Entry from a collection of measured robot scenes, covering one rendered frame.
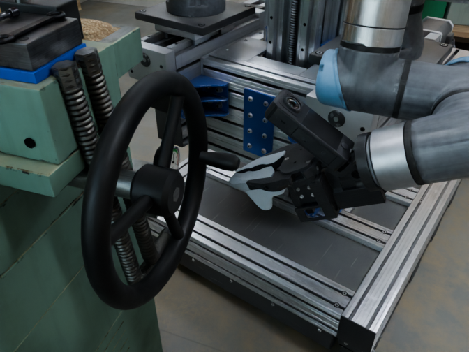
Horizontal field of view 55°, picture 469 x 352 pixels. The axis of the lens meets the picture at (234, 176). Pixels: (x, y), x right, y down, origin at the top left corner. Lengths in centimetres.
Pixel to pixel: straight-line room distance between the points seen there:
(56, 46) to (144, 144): 171
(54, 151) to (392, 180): 37
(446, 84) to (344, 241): 86
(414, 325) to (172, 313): 73
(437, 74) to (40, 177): 47
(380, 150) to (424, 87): 11
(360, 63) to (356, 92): 4
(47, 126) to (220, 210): 101
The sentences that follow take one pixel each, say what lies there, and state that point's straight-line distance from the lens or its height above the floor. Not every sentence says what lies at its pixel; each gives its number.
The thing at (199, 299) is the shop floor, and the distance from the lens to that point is 147.
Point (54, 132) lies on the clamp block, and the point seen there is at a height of 91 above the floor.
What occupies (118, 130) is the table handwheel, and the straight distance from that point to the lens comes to 44.
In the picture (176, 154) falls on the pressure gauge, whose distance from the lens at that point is 89.
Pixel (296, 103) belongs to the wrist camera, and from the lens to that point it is 55.
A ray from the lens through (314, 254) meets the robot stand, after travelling 133.
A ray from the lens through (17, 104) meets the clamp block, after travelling 51.
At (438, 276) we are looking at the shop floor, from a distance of 167.
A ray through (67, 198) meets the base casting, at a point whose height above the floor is 73.
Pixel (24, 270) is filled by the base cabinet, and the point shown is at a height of 69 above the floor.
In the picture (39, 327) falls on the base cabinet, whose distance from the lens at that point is 75.
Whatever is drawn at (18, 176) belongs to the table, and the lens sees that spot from 54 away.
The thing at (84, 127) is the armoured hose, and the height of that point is 90.
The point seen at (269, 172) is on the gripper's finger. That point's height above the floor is 81.
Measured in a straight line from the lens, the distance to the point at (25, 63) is 50.
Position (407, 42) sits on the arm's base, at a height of 85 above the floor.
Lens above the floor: 115
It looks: 36 degrees down
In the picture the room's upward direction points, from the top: straight up
